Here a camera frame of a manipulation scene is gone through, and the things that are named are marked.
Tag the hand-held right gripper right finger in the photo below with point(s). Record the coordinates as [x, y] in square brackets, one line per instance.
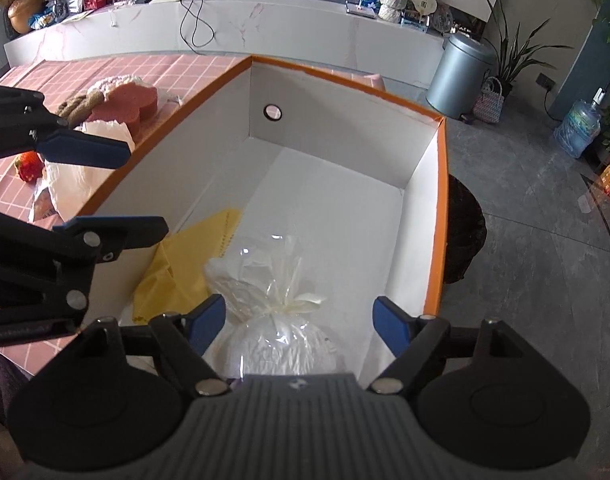
[392, 325]

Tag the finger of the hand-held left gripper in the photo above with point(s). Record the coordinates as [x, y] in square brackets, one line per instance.
[85, 150]
[130, 235]

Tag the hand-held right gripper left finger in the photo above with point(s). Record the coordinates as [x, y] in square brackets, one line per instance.
[207, 322]

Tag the white plastic bag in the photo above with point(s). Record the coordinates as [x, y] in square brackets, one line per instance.
[77, 182]

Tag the white plush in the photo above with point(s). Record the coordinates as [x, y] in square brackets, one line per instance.
[280, 345]

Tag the orange and white storage box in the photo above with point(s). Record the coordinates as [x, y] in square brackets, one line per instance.
[335, 210]

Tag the brown knitted item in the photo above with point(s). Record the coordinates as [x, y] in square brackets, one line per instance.
[77, 105]

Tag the red strawberry plush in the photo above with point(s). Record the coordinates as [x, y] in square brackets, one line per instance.
[29, 166]

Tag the red flower-shaped sponge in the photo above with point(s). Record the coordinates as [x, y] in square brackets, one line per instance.
[130, 105]

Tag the pink checked cloth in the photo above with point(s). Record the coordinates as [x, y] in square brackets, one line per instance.
[150, 72]

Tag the dark round stool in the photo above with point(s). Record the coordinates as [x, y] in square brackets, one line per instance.
[462, 230]

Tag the sheet of paper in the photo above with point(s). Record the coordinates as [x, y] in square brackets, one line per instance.
[80, 15]

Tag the blue snack bag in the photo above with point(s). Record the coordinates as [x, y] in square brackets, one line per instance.
[44, 17]

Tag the gold vase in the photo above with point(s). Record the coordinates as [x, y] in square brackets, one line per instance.
[25, 10]

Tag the woven basket bag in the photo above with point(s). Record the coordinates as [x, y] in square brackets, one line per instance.
[487, 105]

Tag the marble TV console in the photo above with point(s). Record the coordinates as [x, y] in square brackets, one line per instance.
[295, 25]

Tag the grey pedal trash can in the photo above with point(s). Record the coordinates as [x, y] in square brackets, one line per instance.
[457, 77]

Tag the large water bottle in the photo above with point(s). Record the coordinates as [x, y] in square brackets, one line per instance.
[577, 130]

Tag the tall potted plant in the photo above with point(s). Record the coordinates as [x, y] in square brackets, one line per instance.
[510, 60]

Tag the small blue box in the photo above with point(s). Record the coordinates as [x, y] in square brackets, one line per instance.
[414, 24]

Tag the decorative plate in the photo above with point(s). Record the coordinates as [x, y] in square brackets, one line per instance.
[442, 19]

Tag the white knitted pot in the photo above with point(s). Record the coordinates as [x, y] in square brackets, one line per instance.
[391, 7]

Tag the round hand fan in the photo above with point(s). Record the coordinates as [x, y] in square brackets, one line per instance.
[425, 0]

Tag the wall socket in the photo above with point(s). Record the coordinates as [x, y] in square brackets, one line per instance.
[545, 81]

